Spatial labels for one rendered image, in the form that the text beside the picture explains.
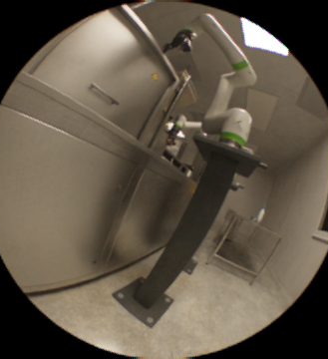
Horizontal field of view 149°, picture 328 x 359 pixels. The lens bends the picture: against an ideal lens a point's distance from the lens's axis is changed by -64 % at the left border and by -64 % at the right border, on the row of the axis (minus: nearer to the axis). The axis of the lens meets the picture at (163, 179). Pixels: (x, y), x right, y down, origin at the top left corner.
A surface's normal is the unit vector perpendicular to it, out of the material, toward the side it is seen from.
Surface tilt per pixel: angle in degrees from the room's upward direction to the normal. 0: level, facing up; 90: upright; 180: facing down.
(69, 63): 90
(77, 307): 0
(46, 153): 90
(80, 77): 90
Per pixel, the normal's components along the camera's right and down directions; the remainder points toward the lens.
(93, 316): 0.42, -0.91
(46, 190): 0.79, 0.38
